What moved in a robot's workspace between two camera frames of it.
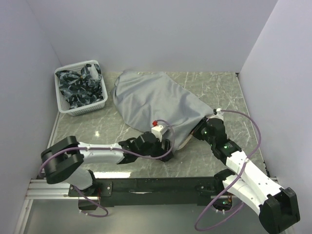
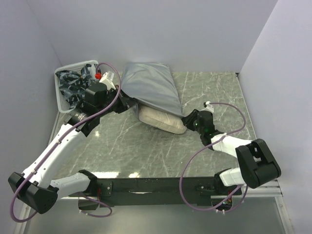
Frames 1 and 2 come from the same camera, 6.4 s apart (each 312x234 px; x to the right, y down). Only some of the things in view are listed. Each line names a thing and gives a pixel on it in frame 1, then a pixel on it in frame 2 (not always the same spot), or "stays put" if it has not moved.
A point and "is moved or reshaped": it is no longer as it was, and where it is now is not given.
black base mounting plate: [147, 191] stays put
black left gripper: [161, 151] -> [125, 102]
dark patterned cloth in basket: [84, 89] stays put
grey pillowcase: [144, 98] is moved or reshaped
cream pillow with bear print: [185, 142] -> [171, 123]
